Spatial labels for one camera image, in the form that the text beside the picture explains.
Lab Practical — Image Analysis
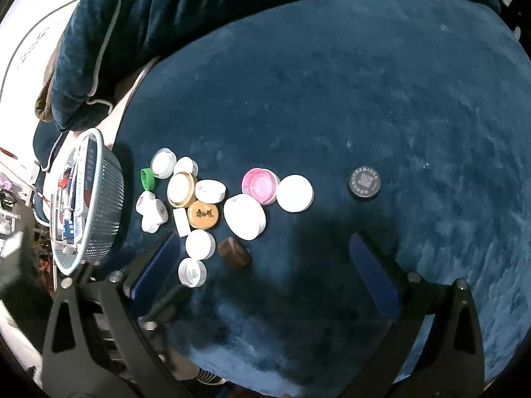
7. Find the white ribbed cap bottom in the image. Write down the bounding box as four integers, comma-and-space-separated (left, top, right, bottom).
177, 258, 207, 289

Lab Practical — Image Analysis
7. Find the white cap lower pile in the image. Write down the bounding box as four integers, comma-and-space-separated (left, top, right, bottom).
186, 229, 216, 261

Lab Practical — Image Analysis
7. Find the white printed cap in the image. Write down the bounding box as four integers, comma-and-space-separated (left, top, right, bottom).
135, 190, 168, 233

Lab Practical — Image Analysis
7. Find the grey mesh basket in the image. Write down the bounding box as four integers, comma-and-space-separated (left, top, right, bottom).
49, 128, 125, 276

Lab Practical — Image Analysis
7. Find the brown small cap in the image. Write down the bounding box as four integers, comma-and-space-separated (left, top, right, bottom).
218, 236, 252, 268

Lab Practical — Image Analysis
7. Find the orange printed cap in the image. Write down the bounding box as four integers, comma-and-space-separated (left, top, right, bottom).
187, 200, 220, 230

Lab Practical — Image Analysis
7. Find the green cap on edge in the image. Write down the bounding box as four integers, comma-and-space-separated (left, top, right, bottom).
140, 167, 156, 191

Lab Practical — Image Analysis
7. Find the gold rimmed white cap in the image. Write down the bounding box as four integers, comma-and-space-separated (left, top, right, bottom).
167, 171, 196, 209

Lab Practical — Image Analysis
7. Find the white flat cap in pile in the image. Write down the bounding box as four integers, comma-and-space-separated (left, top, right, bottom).
194, 180, 226, 204

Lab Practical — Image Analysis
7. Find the black round cap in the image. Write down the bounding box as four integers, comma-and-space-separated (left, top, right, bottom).
346, 166, 382, 201

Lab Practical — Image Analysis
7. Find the pink bottle cap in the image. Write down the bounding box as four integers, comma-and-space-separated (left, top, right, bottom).
241, 168, 280, 205

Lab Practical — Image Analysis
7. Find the large white flat cap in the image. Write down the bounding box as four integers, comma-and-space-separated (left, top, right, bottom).
276, 174, 314, 213

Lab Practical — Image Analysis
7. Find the brown fleece blanket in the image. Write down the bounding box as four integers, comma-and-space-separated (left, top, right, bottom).
34, 37, 63, 122

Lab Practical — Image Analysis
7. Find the dark blue velvet blanket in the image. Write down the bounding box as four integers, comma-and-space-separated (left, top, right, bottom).
111, 0, 530, 397

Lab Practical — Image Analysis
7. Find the folded dark blue quilt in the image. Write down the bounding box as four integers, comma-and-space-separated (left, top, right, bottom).
51, 0, 500, 131

